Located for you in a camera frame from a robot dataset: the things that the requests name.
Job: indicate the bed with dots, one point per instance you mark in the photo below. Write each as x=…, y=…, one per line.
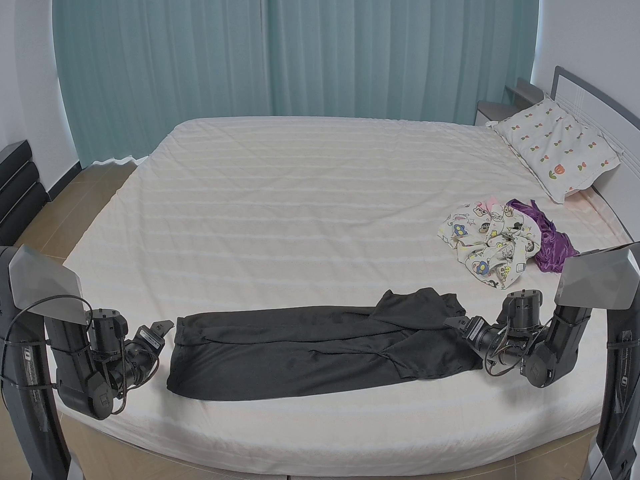
x=300, y=208

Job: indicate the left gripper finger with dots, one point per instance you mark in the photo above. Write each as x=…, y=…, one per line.
x=164, y=327

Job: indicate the white printed pyjama garment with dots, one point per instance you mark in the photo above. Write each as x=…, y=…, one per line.
x=480, y=248

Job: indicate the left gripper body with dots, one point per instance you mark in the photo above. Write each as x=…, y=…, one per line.
x=150, y=340

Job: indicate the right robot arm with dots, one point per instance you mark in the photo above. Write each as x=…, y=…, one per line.
x=595, y=278

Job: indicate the grey bedside table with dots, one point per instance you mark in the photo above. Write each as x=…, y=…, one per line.
x=495, y=109

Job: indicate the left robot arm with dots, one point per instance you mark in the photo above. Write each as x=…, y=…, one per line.
x=45, y=288

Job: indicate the black T-shirt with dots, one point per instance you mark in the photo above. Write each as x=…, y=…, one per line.
x=300, y=353

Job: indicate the purple satin garment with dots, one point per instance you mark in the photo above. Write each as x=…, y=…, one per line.
x=555, y=250

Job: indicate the black chest of drawers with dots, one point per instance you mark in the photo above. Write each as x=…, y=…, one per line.
x=20, y=193

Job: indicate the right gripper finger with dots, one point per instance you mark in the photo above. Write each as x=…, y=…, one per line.
x=456, y=322

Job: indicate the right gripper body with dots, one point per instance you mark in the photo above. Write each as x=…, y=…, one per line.
x=474, y=333

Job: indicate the white printed pillow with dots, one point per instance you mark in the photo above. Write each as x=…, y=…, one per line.
x=555, y=148

